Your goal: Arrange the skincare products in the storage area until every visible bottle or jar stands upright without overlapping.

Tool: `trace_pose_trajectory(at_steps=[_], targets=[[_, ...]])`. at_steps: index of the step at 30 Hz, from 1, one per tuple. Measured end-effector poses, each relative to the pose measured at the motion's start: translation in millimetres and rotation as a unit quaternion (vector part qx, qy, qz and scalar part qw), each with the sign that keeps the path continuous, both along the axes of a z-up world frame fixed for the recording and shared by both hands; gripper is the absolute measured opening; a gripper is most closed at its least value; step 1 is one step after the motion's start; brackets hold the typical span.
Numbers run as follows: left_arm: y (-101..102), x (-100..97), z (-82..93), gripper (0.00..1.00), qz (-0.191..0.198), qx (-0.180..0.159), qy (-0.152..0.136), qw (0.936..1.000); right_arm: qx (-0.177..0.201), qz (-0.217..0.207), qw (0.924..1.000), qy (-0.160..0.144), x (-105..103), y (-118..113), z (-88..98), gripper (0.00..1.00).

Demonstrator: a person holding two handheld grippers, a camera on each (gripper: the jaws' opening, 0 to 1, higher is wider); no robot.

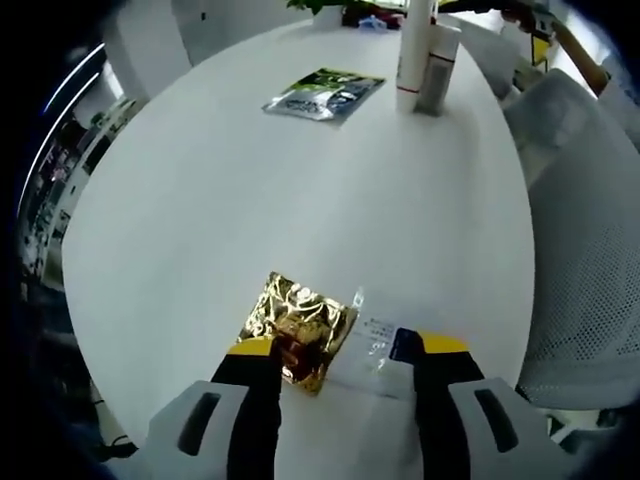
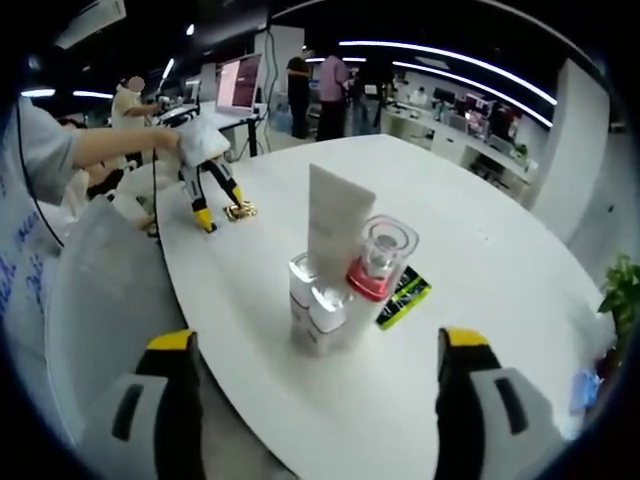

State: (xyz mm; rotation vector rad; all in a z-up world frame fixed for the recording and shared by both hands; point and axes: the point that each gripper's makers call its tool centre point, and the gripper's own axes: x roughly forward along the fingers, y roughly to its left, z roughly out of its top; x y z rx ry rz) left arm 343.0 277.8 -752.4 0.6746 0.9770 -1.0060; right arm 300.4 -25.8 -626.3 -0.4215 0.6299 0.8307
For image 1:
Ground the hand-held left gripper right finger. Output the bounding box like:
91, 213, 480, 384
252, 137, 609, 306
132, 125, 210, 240
389, 328, 557, 480

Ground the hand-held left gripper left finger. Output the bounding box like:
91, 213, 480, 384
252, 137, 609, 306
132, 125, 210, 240
148, 337, 285, 480

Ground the white skincare tube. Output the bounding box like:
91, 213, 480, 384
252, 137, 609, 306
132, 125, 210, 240
395, 0, 435, 113

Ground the clear skincare sachet blue square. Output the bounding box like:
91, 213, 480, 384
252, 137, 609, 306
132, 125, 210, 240
323, 286, 417, 401

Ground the gold foil skincare sachet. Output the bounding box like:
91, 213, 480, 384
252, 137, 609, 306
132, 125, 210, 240
236, 270, 361, 397

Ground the green black skincare sachet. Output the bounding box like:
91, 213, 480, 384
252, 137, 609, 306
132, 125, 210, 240
261, 66, 388, 123

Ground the red dark bag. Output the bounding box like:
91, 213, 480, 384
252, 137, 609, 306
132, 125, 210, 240
341, 3, 405, 27

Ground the blue plastic item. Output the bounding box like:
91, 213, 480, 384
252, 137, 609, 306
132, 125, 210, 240
357, 13, 390, 32

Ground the potted green plant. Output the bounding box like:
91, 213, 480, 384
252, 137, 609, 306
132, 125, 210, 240
286, 0, 351, 29

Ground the white mesh chair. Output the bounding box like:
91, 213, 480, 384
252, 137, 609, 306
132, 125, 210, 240
502, 67, 640, 419

